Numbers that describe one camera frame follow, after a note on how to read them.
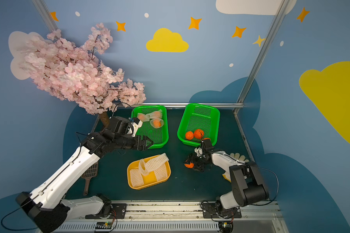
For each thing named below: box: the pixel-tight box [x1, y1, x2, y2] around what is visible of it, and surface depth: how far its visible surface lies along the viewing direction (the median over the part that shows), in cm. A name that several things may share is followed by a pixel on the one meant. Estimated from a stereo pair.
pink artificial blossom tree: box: [19, 23, 147, 128], surface depth 70 cm
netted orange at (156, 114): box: [149, 109, 163, 119], surface depth 113 cm
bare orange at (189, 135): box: [185, 131, 194, 141], surface depth 103 cm
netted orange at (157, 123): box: [149, 117, 164, 129], surface depth 107 cm
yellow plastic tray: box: [126, 153, 172, 191], surface depth 84 cm
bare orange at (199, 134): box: [193, 129, 205, 140], surface depth 103 cm
